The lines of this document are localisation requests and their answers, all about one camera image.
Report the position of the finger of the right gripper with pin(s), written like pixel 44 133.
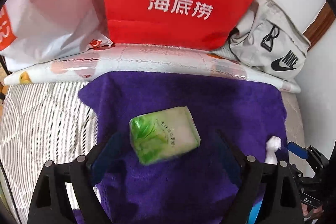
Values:
pixel 297 150

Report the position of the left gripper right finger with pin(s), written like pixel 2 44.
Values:
pixel 273 185

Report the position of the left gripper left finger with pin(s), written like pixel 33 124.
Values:
pixel 50 202

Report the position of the green tissue pack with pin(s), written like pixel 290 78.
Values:
pixel 163 135

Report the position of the purple towel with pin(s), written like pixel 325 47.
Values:
pixel 192 188

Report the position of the striped mattress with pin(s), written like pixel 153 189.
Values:
pixel 41 122

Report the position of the beige Nike bag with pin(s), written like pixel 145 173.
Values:
pixel 265 38

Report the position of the rolled printed mat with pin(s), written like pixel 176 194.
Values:
pixel 91 64

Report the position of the white Miniso plastic bag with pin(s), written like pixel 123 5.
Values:
pixel 38 31

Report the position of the wooden door frame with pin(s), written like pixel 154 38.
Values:
pixel 320 25

